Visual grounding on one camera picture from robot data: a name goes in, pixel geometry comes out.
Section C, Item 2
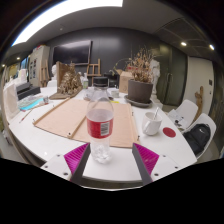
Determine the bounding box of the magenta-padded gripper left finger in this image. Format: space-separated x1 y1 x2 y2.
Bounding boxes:
40 142 92 185

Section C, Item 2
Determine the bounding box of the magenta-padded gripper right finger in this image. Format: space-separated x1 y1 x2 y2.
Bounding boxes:
132 142 183 186

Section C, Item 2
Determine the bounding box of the clear red-labelled drink bottle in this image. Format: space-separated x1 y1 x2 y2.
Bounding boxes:
85 76 115 164

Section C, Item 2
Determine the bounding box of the white mug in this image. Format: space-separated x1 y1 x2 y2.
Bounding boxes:
141 111 163 137

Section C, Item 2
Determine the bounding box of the flat round red coaster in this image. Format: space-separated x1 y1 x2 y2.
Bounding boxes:
162 126 177 139

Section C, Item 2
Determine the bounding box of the large wooden drawing board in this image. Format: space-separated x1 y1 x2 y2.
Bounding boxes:
32 97 140 149

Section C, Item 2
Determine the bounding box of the metal spoon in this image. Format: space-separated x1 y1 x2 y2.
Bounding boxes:
152 106 160 120

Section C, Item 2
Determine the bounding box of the pile of papers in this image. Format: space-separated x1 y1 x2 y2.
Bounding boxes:
167 109 184 126

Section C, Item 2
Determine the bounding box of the black backpack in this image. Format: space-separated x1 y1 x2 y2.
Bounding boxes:
182 123 212 156

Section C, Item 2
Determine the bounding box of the grey plant saucer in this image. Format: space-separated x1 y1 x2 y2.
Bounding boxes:
123 94 154 109

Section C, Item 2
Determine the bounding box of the thin red paintbrush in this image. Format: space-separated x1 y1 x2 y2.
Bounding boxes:
19 109 34 124

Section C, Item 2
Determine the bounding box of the white chair with green seat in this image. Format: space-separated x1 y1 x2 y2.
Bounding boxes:
182 113 217 159
168 99 199 129

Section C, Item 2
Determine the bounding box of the dried plant in grey pot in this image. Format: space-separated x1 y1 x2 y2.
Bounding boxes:
114 46 155 104

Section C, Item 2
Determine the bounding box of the teal flat case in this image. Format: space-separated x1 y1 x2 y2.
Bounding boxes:
18 94 46 111

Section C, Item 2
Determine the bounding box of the brown carved wooden sculpture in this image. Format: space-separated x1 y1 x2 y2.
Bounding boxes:
49 60 84 100

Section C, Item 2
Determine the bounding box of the small pale green bottle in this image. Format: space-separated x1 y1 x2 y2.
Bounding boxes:
82 72 89 90

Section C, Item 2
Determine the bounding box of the wooden figure sculpture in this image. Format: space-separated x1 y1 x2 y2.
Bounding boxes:
194 85 205 121

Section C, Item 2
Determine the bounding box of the cardboard box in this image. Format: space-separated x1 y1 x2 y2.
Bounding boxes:
115 68 134 94

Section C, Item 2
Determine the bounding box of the black desktop device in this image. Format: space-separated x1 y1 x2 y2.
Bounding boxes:
14 82 42 101

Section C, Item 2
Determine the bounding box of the small white bust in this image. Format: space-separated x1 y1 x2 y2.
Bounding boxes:
50 64 58 81

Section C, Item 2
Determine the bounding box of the wooden easel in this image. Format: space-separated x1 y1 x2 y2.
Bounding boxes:
39 59 51 88
85 58 102 86

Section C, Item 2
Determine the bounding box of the white cabinet with pictures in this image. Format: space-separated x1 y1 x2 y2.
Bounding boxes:
27 44 51 88

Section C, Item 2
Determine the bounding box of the long ceiling light strip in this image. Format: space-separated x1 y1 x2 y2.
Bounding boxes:
11 0 124 48

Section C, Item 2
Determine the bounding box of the black wall screen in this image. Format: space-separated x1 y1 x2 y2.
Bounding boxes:
52 40 93 66

